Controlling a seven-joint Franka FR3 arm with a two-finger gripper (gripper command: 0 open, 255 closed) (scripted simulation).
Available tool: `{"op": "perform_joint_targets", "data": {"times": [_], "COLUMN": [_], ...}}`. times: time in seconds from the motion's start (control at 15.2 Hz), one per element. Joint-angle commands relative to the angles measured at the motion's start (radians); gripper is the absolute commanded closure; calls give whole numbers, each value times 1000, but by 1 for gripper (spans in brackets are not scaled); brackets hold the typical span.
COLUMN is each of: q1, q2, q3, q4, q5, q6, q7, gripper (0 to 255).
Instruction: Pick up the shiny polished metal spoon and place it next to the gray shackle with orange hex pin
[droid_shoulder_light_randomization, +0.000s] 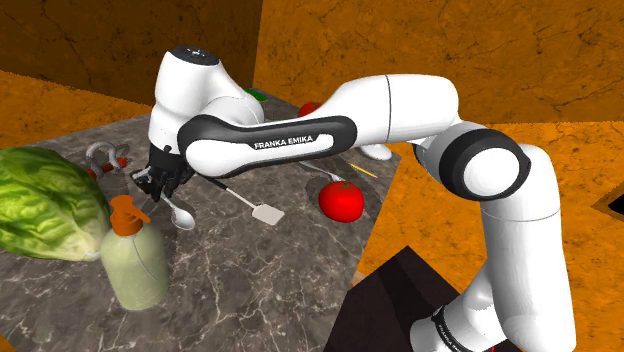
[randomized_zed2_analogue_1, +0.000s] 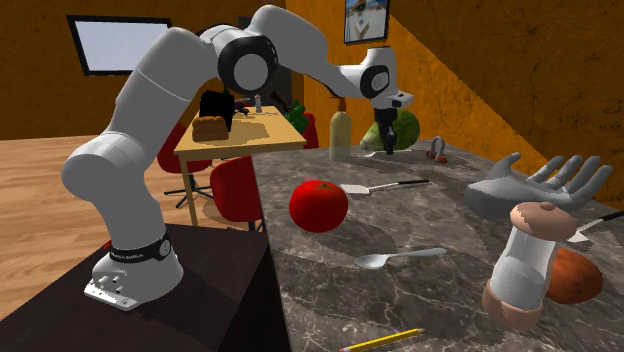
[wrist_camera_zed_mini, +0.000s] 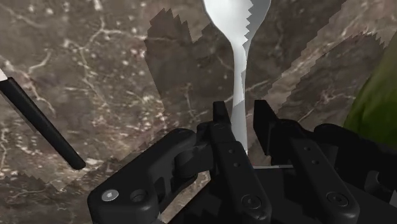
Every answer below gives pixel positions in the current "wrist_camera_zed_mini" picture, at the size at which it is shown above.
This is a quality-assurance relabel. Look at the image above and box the white spoon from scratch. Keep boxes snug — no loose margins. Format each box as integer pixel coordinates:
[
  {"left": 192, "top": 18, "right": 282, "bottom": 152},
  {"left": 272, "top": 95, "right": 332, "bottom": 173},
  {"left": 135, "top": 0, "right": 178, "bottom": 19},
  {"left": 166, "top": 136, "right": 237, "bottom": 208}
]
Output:
[{"left": 202, "top": 0, "right": 272, "bottom": 155}]

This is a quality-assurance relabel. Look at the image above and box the green round fruit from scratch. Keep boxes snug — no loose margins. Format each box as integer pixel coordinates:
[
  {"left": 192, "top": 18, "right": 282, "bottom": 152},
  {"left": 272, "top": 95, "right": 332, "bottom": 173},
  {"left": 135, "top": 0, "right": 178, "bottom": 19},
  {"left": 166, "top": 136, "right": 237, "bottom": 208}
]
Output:
[{"left": 343, "top": 31, "right": 397, "bottom": 146}]

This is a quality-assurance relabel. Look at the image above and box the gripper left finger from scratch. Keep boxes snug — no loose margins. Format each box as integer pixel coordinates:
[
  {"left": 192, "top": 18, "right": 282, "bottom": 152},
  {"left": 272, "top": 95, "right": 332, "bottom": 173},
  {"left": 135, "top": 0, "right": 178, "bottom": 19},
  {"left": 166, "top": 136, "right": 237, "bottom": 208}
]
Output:
[{"left": 87, "top": 101, "right": 273, "bottom": 224}]

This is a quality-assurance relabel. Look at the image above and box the black handled utensil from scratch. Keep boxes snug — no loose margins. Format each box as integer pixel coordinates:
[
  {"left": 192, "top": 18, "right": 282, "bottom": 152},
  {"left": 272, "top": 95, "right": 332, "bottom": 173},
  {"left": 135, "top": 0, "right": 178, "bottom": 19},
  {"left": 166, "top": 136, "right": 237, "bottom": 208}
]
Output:
[{"left": 0, "top": 69, "right": 87, "bottom": 171}]

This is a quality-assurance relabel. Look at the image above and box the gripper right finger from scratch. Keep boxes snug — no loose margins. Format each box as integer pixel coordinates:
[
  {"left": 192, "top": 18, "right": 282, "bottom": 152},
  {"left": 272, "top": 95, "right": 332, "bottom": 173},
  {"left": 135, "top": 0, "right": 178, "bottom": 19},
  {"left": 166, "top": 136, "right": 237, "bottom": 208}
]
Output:
[{"left": 253, "top": 99, "right": 397, "bottom": 224}]

